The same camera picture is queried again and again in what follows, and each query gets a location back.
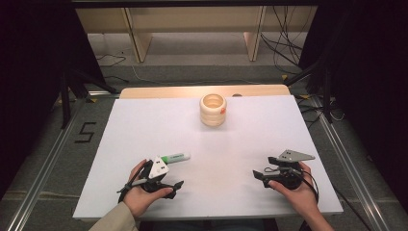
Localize white table cover sheet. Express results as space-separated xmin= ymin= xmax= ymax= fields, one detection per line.
xmin=72 ymin=94 xmax=344 ymax=221

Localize left hand-held gripper cable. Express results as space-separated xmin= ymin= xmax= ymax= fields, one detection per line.
xmin=116 ymin=159 xmax=154 ymax=204

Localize right hand-held gripper cable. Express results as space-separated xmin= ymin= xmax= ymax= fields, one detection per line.
xmin=299 ymin=168 xmax=373 ymax=231

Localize person's right hand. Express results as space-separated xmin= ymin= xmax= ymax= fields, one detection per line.
xmin=268 ymin=161 xmax=319 ymax=223

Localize black tripod stand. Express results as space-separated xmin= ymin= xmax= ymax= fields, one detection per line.
xmin=59 ymin=67 xmax=119 ymax=130
xmin=283 ymin=56 xmax=335 ymax=125

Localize bundle of black cables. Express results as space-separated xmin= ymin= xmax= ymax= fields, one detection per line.
xmin=259 ymin=5 xmax=314 ymax=75

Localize aluminium floor rail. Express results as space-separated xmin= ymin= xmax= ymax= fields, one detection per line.
xmin=5 ymin=95 xmax=85 ymax=231
xmin=311 ymin=95 xmax=392 ymax=231

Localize light wooden desk frame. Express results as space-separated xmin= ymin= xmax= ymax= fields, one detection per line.
xmin=75 ymin=5 xmax=319 ymax=64

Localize cables beside tripod foot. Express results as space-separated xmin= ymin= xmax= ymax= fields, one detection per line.
xmin=295 ymin=93 xmax=346 ymax=123

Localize green highlighter marker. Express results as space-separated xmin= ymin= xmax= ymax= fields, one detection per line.
xmin=160 ymin=151 xmax=191 ymax=165

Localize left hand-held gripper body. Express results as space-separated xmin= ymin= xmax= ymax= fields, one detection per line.
xmin=138 ymin=155 xmax=171 ymax=193

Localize black curtain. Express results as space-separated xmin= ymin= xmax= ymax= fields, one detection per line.
xmin=0 ymin=0 xmax=108 ymax=200
xmin=297 ymin=0 xmax=408 ymax=214

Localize ringed wooden pen holder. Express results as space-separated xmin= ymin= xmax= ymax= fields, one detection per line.
xmin=199 ymin=92 xmax=228 ymax=127

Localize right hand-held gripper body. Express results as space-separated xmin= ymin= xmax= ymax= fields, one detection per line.
xmin=272 ymin=148 xmax=316 ymax=192

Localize person's left hand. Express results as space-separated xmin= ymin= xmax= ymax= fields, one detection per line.
xmin=122 ymin=159 xmax=174 ymax=219

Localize hand-held gripper cable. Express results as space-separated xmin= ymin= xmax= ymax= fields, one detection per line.
xmin=299 ymin=168 xmax=373 ymax=231
xmin=116 ymin=159 xmax=154 ymax=204

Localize thin black floor cable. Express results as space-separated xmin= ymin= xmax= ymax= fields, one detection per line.
xmin=95 ymin=53 xmax=127 ymax=68

